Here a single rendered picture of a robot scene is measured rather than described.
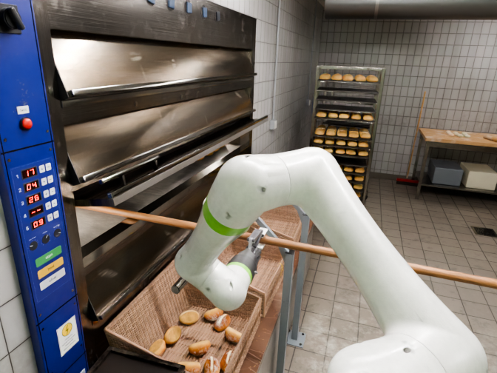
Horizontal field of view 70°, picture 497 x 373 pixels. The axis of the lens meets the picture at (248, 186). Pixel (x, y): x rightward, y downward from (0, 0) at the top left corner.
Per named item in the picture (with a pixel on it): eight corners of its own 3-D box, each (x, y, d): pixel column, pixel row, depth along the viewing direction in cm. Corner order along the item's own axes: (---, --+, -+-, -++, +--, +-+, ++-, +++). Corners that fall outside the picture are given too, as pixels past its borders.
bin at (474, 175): (465, 187, 500) (469, 171, 492) (456, 177, 545) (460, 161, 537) (494, 190, 490) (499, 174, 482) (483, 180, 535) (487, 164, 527)
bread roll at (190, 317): (200, 322, 175) (199, 322, 180) (198, 308, 177) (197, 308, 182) (180, 326, 172) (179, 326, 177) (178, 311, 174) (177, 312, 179)
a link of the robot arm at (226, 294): (225, 326, 101) (247, 303, 96) (191, 297, 101) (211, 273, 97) (242, 297, 113) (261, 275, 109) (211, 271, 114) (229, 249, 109)
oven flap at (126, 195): (115, 206, 110) (64, 206, 116) (268, 121, 270) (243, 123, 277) (112, 198, 109) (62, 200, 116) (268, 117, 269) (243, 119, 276)
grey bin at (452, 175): (431, 183, 512) (435, 166, 504) (427, 173, 557) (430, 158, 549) (459, 186, 502) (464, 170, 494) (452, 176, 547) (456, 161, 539)
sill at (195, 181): (69, 265, 124) (68, 254, 122) (241, 149, 285) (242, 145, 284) (83, 269, 122) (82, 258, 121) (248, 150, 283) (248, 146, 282)
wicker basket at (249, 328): (107, 384, 144) (100, 328, 135) (176, 300, 195) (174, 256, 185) (219, 423, 130) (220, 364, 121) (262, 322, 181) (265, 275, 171)
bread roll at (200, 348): (186, 346, 160) (189, 360, 158) (188, 344, 155) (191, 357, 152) (208, 340, 164) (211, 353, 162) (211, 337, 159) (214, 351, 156)
